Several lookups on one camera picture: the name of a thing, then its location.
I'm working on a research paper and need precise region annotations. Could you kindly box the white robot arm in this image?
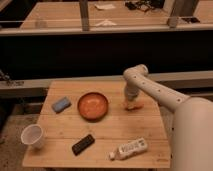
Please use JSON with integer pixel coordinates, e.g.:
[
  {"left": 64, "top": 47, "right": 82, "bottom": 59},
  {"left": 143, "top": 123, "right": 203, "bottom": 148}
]
[{"left": 123, "top": 64, "right": 213, "bottom": 171}]

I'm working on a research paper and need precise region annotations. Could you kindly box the orange ceramic bowl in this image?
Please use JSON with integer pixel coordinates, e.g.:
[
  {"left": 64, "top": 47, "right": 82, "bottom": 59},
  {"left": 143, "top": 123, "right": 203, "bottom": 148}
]
[{"left": 77, "top": 92, "right": 109, "bottom": 121}]

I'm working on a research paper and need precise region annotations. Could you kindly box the white plastic bottle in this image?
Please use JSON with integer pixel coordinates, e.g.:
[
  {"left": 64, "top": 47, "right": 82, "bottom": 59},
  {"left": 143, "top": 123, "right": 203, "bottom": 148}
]
[{"left": 109, "top": 138, "right": 148, "bottom": 160}]

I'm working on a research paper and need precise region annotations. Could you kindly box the black remote control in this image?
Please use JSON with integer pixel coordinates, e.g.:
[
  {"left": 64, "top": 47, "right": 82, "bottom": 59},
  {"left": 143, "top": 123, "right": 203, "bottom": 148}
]
[{"left": 72, "top": 134, "right": 95, "bottom": 155}]

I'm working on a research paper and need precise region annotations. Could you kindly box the blue sponge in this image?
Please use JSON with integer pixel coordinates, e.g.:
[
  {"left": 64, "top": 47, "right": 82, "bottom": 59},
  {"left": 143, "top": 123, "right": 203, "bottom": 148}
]
[{"left": 52, "top": 97, "right": 71, "bottom": 113}]

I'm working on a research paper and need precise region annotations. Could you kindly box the folded white paper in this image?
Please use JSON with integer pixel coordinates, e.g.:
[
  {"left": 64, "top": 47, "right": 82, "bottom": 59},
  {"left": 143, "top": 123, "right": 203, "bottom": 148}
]
[{"left": 95, "top": 19, "right": 117, "bottom": 27}]

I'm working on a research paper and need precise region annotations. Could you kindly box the white paper sheet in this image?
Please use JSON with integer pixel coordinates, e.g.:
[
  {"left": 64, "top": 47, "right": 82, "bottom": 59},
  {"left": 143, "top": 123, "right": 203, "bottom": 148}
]
[{"left": 94, "top": 4, "right": 116, "bottom": 10}]

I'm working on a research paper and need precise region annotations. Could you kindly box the grey metal post right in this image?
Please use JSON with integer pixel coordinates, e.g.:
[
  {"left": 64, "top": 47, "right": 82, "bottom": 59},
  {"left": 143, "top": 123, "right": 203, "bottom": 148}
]
[{"left": 167, "top": 0, "right": 185, "bottom": 28}]

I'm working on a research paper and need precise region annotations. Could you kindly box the grey metal post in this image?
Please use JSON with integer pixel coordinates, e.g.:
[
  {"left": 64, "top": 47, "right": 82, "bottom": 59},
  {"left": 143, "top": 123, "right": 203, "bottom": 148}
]
[
  {"left": 79, "top": 0, "right": 90, "bottom": 31},
  {"left": 167, "top": 0, "right": 185, "bottom": 28}
]

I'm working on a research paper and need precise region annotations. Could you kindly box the black cables pile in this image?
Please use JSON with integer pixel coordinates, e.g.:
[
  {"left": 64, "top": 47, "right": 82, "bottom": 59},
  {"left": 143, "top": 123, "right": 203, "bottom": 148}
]
[{"left": 124, "top": 0, "right": 165, "bottom": 13}]

